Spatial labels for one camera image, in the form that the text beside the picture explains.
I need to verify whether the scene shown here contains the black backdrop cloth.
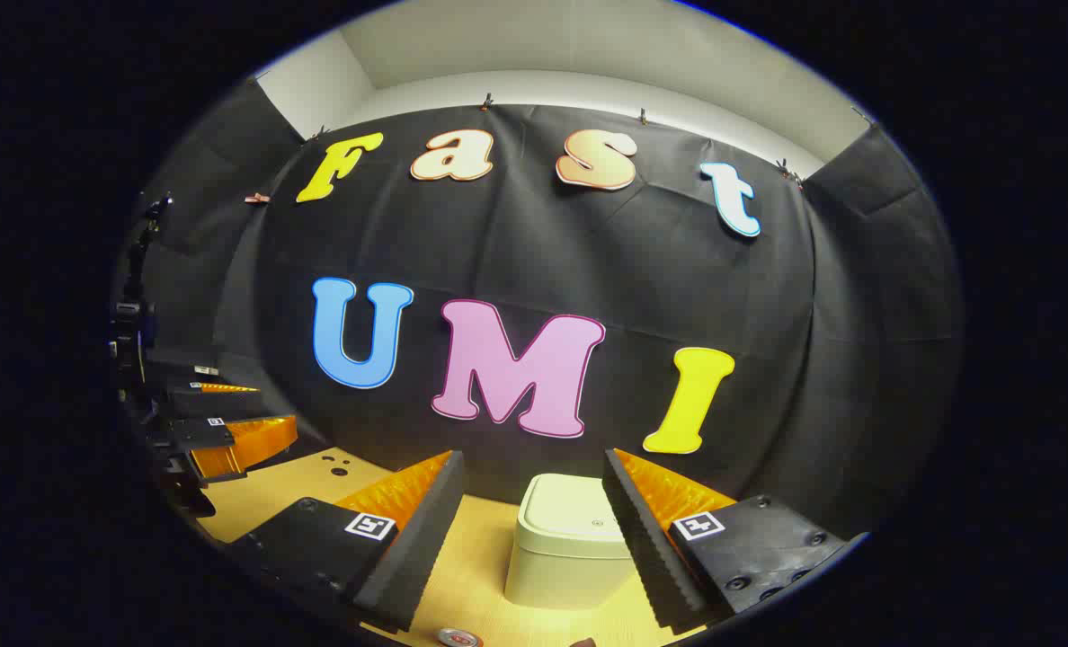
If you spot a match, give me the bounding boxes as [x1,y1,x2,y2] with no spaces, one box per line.
[116,76,962,540]

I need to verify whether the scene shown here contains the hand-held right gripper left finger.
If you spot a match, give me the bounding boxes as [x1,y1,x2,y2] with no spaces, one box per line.
[226,449,466,633]

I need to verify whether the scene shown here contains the green garbage bin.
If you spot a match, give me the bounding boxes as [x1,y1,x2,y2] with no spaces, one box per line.
[504,474,643,610]

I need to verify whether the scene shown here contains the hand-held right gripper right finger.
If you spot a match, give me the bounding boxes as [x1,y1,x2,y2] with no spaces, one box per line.
[602,448,869,630]

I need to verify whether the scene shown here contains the wooden desktop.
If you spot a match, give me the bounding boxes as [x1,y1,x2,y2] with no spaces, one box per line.
[197,447,706,647]

